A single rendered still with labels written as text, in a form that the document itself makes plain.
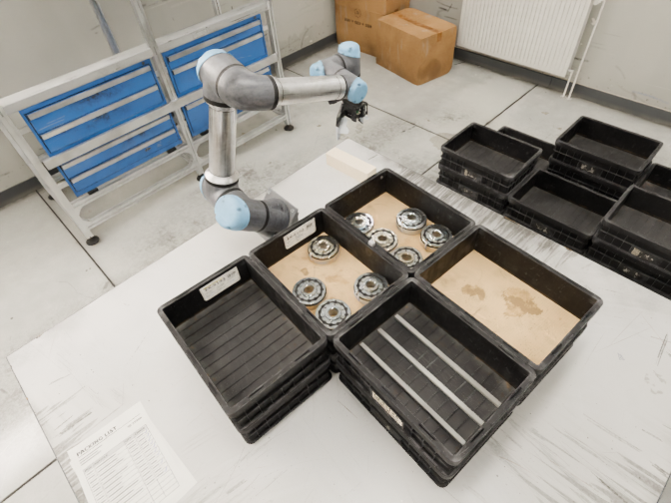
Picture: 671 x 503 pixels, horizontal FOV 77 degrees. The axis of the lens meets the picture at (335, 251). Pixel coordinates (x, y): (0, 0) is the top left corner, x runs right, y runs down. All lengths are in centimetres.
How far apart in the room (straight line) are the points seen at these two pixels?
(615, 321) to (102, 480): 153
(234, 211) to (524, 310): 94
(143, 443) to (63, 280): 176
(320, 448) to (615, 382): 84
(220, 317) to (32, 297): 182
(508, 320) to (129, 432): 110
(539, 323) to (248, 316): 83
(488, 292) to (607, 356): 39
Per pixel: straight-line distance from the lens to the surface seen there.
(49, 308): 288
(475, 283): 135
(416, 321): 125
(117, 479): 138
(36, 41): 355
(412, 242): 144
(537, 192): 244
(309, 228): 141
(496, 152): 247
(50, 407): 157
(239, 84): 126
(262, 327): 127
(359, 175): 184
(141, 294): 166
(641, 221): 230
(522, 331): 129
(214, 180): 152
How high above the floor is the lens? 188
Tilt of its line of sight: 48 degrees down
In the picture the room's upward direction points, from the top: 6 degrees counter-clockwise
